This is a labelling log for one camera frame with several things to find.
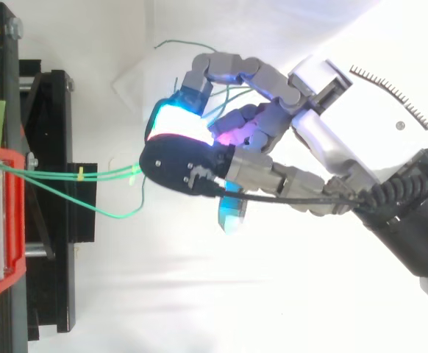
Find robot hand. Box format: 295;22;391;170
139;51;428;237

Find green cable bundle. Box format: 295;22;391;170
0;38;255;220

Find black coiled cable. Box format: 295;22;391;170
357;148;428;221

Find red bin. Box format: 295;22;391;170
0;141;28;308

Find black stand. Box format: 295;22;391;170
0;0;99;353

